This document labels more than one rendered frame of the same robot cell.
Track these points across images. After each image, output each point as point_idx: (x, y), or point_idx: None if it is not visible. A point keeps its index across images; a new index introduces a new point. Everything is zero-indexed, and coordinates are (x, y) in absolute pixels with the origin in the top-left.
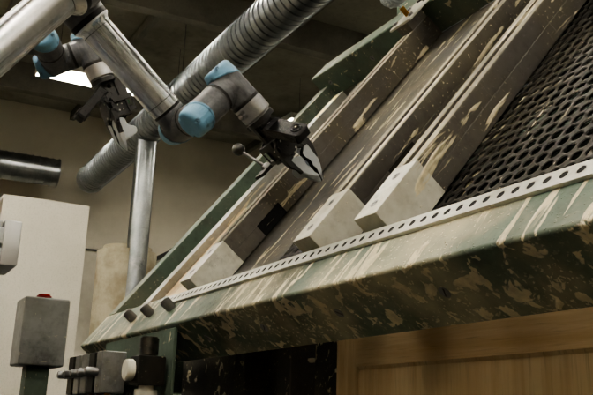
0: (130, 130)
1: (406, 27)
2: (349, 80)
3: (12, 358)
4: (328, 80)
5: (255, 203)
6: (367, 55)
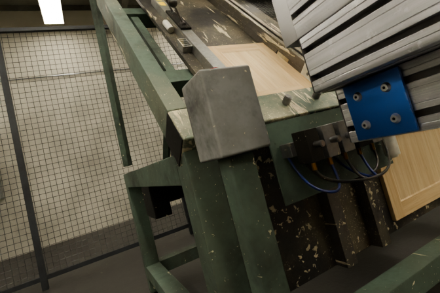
0: None
1: None
2: None
3: (239, 144)
4: None
5: None
6: None
